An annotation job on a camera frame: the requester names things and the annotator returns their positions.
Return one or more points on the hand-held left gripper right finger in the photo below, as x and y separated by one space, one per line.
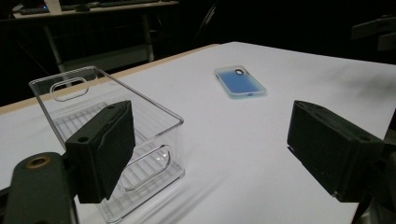
327 146

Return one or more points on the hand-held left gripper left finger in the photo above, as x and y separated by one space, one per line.
99 149

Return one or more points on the clear plastic storage bin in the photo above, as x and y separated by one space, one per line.
169 149

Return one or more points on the blue translucent phone case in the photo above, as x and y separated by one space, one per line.
238 82

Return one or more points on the white table cover sheet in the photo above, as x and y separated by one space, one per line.
249 146

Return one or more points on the white-legged wooden desk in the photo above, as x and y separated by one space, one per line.
93 9

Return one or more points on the black keyboard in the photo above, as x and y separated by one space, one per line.
30 11

